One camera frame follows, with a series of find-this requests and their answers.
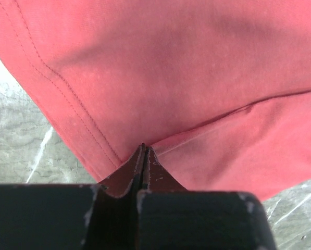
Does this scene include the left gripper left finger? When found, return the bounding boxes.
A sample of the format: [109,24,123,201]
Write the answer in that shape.
[0,145,145,249]

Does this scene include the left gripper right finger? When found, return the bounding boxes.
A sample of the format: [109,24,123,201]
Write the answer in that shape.
[136,148,276,249]

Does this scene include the dark red t-shirt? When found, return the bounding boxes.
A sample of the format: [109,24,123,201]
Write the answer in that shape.
[0,1,311,199]

